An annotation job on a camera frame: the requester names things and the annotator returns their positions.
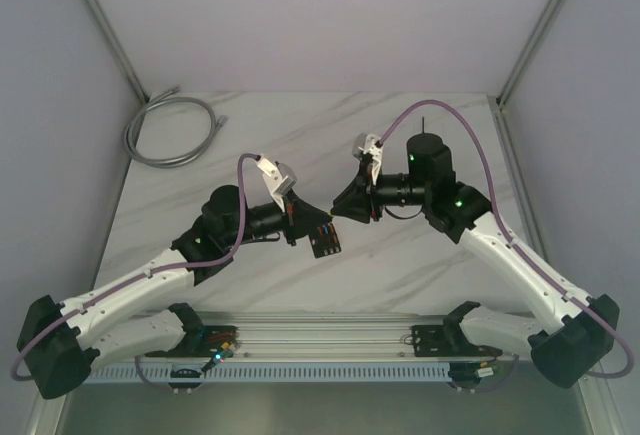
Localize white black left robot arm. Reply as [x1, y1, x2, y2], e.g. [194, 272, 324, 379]
[17, 185, 331, 400]

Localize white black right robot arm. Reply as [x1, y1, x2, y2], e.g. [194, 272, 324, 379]
[332, 134, 619, 388]

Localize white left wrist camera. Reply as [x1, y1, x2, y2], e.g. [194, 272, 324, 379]
[256, 155, 297, 212]

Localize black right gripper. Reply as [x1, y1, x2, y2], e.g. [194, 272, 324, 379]
[330, 159, 430, 224]

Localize aluminium frame rail right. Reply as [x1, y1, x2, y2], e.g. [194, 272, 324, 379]
[489, 97, 548, 261]

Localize aluminium front mounting rail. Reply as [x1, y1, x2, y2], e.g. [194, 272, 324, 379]
[159, 307, 540, 362]

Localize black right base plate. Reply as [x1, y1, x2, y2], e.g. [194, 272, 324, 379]
[410, 325, 503, 358]

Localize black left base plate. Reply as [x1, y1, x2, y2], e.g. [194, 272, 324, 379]
[145, 325, 238, 358]

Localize grey coiled cable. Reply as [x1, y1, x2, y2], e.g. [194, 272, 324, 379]
[124, 85, 229, 169]

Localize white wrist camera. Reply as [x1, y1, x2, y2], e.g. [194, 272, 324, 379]
[352, 133, 383, 184]
[256, 155, 297, 212]

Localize aluminium frame post left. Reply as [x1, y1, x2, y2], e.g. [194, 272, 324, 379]
[82, 0, 148, 103]

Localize white slotted cable duct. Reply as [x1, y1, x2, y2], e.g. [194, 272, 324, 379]
[85, 362, 451, 385]

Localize black fuse box base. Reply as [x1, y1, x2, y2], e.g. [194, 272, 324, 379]
[309, 223, 342, 259]

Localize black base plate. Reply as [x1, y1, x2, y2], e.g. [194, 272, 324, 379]
[145, 325, 238, 358]
[410, 325, 503, 358]

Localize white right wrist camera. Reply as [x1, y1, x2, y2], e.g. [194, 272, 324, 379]
[352, 133, 383, 184]

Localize aluminium frame post right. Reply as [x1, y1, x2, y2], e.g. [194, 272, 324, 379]
[496, 0, 566, 108]

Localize aluminium frame post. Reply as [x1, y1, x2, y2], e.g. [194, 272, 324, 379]
[496, 0, 566, 108]
[82, 0, 148, 103]

